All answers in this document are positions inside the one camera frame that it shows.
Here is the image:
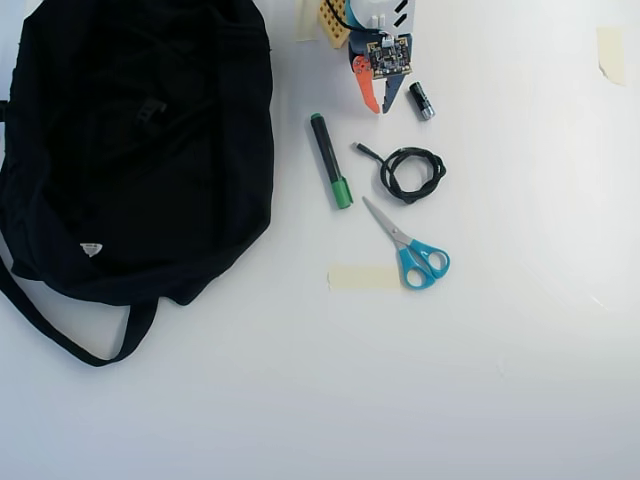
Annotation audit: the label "grey-blue gripper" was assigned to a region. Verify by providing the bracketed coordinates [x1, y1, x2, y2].
[348, 36, 404, 116]

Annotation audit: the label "black fabric bag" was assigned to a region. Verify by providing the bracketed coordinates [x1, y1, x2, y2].
[0, 0, 276, 369]

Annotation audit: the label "small black cylinder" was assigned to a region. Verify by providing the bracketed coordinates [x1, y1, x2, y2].
[408, 81, 437, 122]

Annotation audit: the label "black marker with green cap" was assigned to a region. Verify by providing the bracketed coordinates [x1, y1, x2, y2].
[308, 112, 355, 210]

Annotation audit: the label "beige tape piece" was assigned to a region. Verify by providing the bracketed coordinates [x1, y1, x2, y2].
[294, 0, 321, 42]

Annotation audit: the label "long beige tape strip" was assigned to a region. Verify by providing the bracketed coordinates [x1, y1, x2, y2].
[327, 265, 404, 292]

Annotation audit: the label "beige tape piece torn edge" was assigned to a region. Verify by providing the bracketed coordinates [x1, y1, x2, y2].
[595, 26, 626, 87]

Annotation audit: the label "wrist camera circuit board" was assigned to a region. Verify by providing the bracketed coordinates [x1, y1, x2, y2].
[363, 34, 415, 81]

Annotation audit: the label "black braided USB cable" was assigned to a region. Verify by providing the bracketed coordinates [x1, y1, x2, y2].
[351, 141, 448, 205]

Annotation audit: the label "blue-handled scissors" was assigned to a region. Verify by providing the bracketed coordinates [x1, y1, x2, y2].
[360, 195, 451, 291]

